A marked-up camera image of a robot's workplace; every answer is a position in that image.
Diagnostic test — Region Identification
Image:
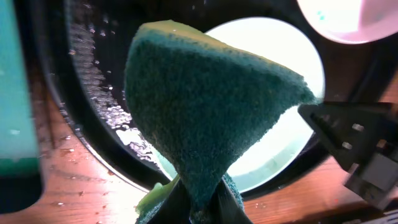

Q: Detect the black rectangular tray green water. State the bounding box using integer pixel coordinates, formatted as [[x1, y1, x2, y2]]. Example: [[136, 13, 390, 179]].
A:
[[1, 0, 42, 214]]

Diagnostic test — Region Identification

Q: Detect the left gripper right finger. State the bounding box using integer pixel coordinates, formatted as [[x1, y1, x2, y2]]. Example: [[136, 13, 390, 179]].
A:
[[214, 180, 252, 224]]

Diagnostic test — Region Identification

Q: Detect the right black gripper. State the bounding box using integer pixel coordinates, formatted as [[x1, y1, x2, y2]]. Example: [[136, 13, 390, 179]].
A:
[[298, 101, 397, 210]]

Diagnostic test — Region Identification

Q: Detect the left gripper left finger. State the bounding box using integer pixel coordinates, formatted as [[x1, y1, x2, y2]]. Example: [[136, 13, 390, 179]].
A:
[[147, 180, 191, 224]]

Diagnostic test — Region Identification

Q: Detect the green yellow sponge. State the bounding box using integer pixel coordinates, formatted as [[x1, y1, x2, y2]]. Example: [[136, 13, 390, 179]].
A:
[[123, 19, 318, 224]]

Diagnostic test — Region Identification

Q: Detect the light green plate front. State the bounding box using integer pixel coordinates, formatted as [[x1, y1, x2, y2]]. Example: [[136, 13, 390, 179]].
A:
[[149, 16, 326, 194]]

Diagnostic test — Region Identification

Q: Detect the white plate green stain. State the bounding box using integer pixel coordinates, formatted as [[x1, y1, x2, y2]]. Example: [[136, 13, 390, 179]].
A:
[[297, 0, 397, 44]]

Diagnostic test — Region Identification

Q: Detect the black round tray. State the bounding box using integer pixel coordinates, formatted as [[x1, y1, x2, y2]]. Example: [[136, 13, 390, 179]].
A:
[[14, 0, 398, 202]]

